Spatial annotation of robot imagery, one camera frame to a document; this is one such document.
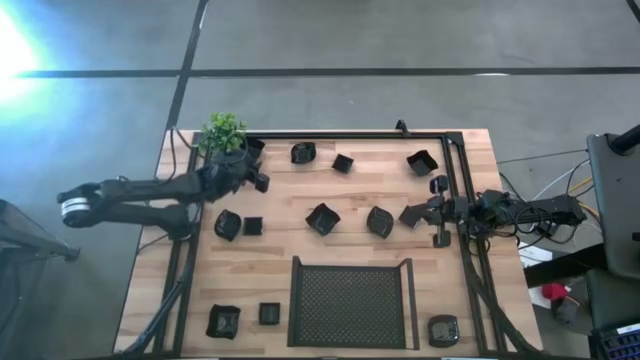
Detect grey metal cabinet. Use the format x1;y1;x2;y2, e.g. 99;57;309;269
586;130;640;280

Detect white paper sheet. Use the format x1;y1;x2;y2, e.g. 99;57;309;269
528;283;569;311
517;241;554;269

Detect dark grey cart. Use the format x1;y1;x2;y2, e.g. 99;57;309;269
0;198;81;360

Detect small grey object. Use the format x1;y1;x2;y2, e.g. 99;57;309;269
553;298;580;324

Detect black left camera cable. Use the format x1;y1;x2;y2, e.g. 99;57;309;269
168;125;196;189

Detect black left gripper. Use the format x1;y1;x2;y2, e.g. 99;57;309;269
199;149;271;204

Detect black flat bar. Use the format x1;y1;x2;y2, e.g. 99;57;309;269
523;243;609;290

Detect black perforated metal tray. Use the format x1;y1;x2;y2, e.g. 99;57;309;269
287;254;421;351

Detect small red object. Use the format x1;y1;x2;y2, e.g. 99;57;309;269
542;282;570;302

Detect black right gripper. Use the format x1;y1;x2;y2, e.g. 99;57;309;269
418;174;471;250

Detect black round pole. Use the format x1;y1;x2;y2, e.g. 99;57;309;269
608;123;640;155

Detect dark grey seat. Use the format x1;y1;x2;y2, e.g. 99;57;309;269
584;268;640;331

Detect black rig frame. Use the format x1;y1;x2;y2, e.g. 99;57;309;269
119;130;539;360

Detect green artificial plant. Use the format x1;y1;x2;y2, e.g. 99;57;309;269
196;112;249;157

